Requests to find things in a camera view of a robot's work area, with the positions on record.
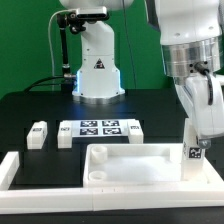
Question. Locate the silver camera on stand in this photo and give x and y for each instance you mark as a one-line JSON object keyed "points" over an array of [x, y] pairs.
{"points": [[96, 13]]}

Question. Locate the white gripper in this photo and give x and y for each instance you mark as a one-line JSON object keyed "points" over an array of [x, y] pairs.
{"points": [[207, 119]]}

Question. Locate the white L-shaped fixture frame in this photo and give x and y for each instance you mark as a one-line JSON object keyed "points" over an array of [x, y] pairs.
{"points": [[181, 194]]}

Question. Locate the fiducial marker sheet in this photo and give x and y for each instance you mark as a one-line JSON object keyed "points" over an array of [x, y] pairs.
{"points": [[99, 128]]}

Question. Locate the white desk top panel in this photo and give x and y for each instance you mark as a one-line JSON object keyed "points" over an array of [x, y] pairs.
{"points": [[109, 165]]}

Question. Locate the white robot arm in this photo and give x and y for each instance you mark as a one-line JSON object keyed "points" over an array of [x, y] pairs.
{"points": [[191, 39]]}

